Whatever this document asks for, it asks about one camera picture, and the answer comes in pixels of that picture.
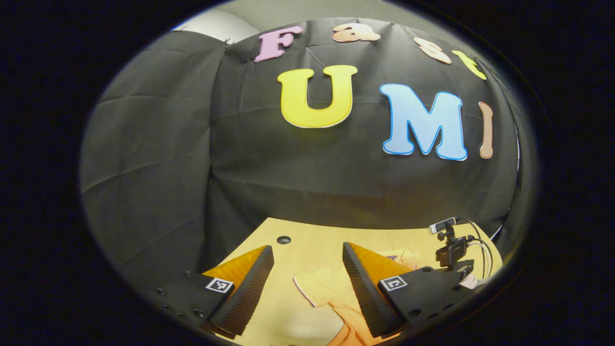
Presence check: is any black backdrop cloth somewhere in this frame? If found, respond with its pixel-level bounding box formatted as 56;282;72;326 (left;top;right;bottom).
79;18;522;289

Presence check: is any orange T-shirt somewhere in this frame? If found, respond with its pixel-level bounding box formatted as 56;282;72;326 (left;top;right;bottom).
293;249;423;346

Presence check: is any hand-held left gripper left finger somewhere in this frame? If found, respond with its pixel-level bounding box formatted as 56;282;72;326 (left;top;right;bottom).
144;245;274;336

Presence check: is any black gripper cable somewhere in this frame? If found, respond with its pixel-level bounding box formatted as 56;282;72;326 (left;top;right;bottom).
456;219;494;279

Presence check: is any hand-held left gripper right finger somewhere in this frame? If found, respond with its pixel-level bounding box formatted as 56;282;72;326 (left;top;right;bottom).
342;242;476;338

